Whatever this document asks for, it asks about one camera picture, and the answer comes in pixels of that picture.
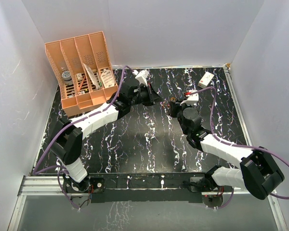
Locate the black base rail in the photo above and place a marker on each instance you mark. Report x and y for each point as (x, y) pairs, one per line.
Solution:
(145, 187)

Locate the orange plastic file organizer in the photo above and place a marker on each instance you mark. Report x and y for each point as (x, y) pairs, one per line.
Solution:
(72, 54)

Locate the small white box in organizer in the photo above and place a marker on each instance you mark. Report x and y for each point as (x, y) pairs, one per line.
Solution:
(79, 76)

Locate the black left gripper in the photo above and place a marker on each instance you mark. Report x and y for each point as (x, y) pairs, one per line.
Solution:
(152, 96)

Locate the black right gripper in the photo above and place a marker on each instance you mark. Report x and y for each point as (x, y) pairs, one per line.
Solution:
(174, 108)

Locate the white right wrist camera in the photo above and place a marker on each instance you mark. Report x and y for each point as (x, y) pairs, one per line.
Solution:
(191, 97)

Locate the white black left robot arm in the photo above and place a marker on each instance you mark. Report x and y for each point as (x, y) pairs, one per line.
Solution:
(67, 137)

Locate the red pencil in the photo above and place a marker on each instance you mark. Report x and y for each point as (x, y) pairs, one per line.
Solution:
(81, 84)

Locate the white label packet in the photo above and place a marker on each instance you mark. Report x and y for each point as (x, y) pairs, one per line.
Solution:
(107, 78)

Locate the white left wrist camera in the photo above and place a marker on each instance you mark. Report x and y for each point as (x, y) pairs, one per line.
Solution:
(142, 77)

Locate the grey tape roll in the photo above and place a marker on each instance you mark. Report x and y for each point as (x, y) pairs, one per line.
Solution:
(66, 76)

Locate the white red small box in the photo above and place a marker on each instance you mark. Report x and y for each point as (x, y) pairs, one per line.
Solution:
(205, 80)

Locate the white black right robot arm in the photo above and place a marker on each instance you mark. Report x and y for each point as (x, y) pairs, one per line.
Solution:
(255, 170)

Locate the white paper card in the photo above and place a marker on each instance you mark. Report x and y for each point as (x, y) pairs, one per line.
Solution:
(92, 76)

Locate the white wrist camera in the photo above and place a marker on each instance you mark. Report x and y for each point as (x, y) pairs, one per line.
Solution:
(191, 97)
(142, 77)

